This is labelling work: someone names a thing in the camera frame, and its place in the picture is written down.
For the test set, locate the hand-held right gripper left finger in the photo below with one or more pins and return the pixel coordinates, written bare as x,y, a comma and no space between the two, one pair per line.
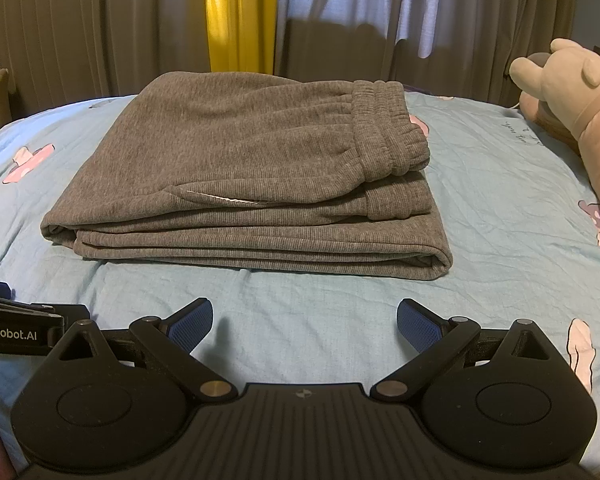
190,327

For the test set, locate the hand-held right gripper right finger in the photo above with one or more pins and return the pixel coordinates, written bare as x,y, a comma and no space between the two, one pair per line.
417,330

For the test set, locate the grey pants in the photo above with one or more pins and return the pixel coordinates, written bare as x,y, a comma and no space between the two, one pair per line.
250,175

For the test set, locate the light blue printed bed sheet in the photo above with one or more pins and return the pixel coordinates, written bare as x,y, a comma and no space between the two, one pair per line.
500,200

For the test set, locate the beige plush toy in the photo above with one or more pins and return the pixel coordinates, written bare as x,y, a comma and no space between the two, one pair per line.
590,110

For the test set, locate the yellow curtain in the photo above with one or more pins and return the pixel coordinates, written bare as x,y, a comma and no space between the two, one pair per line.
240,15

